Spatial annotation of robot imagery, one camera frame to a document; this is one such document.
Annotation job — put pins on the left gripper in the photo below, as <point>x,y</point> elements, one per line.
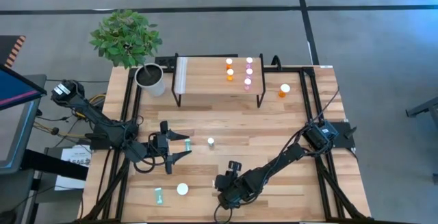
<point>159,145</point>

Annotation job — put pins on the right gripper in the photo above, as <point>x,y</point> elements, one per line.
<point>232,189</point>

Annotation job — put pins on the pink medicine bottle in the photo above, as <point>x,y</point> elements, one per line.
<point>249,60</point>
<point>249,71</point>
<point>247,81</point>

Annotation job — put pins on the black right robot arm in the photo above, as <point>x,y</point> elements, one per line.
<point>280,159</point>

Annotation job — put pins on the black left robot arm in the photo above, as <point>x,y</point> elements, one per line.
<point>102,124</point>

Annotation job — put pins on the white plant pot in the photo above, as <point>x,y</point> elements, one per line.
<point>155,86</point>

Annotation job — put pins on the white plastic strip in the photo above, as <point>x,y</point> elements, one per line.
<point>180,75</point>

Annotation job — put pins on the black power strip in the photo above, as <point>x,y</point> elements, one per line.
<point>164,61</point>

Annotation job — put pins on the white printed box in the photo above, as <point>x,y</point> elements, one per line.
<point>73,155</point>

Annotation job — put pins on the green leafy plant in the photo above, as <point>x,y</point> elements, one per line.
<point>125,39</point>

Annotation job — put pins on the black support bar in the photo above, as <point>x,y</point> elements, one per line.
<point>54,165</point>

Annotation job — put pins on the grey equipment cart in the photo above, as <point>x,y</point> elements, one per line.
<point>10,131</point>

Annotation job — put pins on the flat display screen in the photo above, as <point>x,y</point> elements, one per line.
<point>13,90</point>

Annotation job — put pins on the black mat orange striped edge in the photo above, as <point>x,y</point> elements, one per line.
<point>8,51</point>

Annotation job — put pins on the grey furniture leg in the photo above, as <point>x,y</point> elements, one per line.
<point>424,108</point>

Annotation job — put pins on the wooden shelf black metal frame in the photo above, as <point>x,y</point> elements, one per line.
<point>205,76</point>

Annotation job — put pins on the black metal table frame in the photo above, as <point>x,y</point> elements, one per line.
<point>291,69</point>

